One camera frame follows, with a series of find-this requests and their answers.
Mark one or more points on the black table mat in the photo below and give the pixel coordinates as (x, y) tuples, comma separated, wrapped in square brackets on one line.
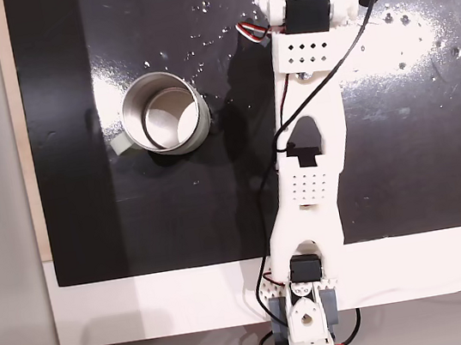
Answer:
[(175, 211)]

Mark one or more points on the grey table clamp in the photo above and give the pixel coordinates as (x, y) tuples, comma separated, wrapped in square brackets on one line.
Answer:
[(277, 317), (331, 307)]

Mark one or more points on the pale grey cup, steel inside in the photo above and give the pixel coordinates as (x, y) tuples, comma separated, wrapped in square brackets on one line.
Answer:
[(161, 117)]

